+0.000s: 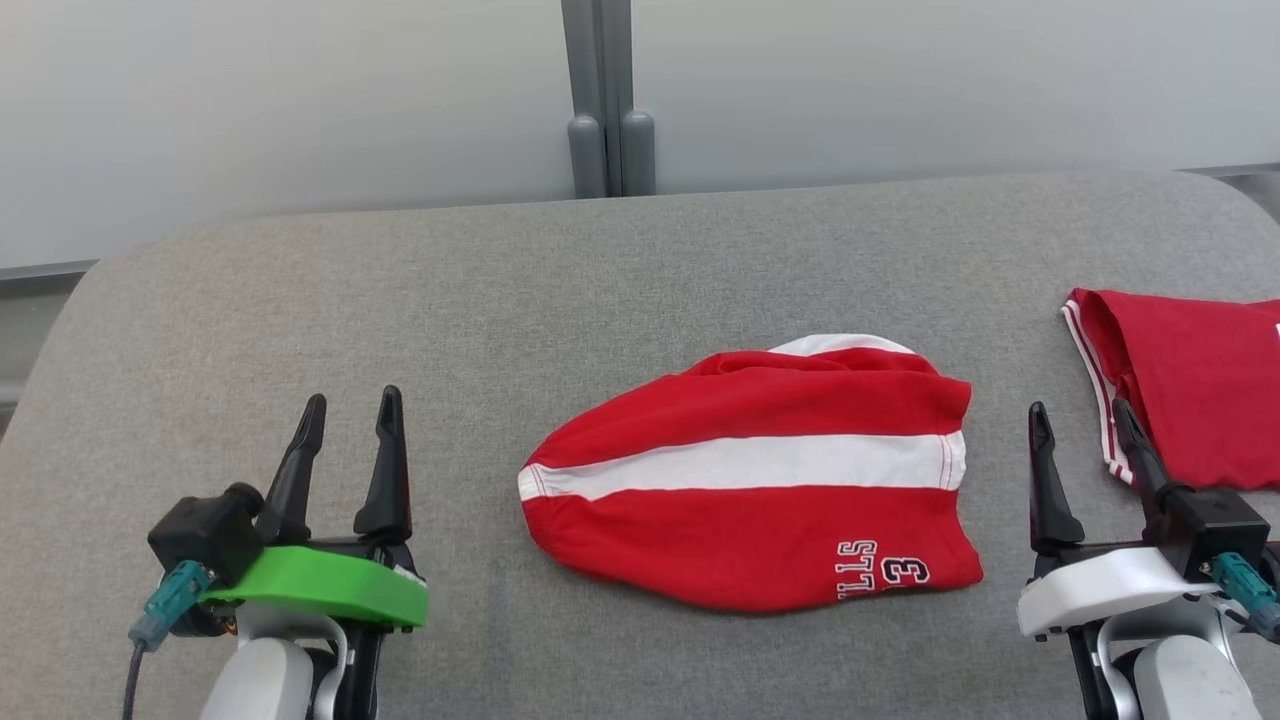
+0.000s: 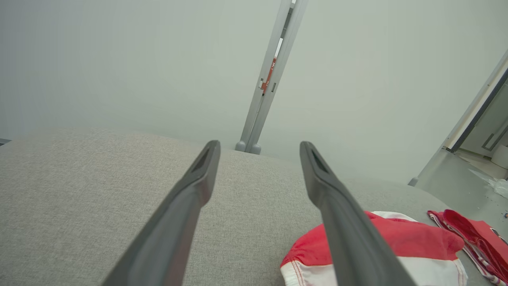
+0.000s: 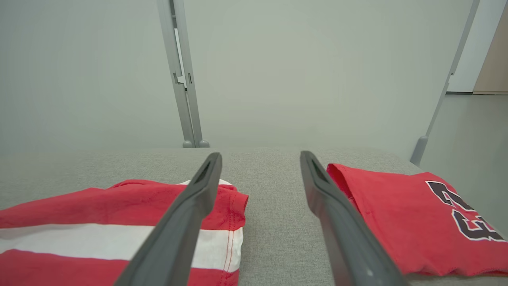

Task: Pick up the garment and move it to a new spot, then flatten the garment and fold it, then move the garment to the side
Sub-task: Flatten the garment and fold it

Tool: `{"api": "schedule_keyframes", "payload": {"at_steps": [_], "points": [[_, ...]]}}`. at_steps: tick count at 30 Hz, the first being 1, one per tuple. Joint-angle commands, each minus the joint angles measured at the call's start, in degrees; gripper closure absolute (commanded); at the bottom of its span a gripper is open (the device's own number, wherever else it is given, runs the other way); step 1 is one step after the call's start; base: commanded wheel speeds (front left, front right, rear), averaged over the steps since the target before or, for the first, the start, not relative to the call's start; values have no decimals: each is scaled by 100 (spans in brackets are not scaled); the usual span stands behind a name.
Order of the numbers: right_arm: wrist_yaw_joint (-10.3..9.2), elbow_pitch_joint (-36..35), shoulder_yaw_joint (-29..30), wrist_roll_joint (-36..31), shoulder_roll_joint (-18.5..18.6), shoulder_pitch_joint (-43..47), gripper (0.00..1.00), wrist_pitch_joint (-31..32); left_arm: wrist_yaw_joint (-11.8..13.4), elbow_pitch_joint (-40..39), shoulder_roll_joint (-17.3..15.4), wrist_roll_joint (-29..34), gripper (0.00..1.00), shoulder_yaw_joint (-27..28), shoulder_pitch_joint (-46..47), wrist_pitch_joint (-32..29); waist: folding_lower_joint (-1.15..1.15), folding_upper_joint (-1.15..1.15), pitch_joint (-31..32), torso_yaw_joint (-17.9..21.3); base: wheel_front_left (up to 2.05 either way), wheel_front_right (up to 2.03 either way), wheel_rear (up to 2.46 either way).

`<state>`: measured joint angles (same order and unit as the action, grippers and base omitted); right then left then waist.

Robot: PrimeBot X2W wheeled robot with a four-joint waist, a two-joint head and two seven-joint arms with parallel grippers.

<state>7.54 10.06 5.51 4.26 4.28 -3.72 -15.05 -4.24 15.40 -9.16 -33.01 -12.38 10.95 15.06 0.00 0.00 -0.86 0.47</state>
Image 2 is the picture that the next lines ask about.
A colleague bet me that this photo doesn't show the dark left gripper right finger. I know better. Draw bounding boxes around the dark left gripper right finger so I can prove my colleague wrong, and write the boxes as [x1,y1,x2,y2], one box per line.
[299,141,416,286]

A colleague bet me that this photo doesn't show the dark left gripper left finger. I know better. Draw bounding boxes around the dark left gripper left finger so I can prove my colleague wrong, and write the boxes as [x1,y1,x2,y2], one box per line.
[102,140,221,286]

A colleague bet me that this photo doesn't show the red jersey white lettering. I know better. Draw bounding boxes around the red jersey white lettering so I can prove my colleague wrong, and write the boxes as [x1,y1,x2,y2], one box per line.
[280,211,470,286]

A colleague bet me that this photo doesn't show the red shirt white sleeves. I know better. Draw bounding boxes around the red shirt white sleeves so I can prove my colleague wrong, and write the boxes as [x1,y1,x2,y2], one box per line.
[427,209,508,286]

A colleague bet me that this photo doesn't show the clear plastic bag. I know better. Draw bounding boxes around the clear plastic bag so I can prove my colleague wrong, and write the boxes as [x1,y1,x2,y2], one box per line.
[468,169,508,199]

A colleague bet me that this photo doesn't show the white round bin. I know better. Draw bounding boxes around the white round bin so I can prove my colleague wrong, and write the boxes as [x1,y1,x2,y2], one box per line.
[491,144,508,169]

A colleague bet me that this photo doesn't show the red label strip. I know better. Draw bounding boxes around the red label strip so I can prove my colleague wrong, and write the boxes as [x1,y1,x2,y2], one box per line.
[260,57,277,97]

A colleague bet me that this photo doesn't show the dark grey door frame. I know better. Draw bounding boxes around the dark grey door frame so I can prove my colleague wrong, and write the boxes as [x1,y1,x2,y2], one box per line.
[408,52,508,187]

